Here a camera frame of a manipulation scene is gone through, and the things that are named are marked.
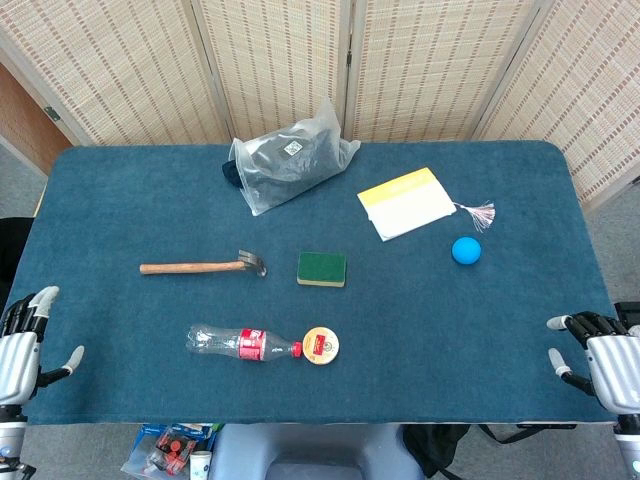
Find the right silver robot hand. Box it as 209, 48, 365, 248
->
546, 310, 640, 415

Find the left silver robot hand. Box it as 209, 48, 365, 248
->
0, 285, 85, 406

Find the wooden handle claw hammer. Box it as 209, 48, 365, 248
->
139, 249, 268, 278

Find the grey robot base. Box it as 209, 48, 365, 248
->
207, 423, 426, 480

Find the green yellow scrub sponge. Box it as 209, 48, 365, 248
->
296, 251, 348, 289

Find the clear bag with red caps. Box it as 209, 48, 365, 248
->
119, 423, 225, 477

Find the blue ball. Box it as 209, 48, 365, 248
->
451, 235, 483, 264

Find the pink white tassel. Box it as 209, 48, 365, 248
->
452, 200, 497, 234

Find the white paper cup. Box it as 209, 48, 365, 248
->
189, 450, 213, 480

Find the empty cola plastic bottle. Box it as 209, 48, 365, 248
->
186, 323, 304, 362

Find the yellow white booklet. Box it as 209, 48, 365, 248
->
356, 167, 457, 243

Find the round yellow red tin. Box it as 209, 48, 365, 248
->
301, 326, 341, 366

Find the blue table cloth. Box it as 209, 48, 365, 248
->
3, 140, 624, 426

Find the plastic bag with dark cloth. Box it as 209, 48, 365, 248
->
221, 96, 362, 217

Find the woven folding screen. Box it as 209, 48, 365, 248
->
0, 0, 640, 210

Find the black bag with strap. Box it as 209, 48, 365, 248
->
402, 423, 546, 480

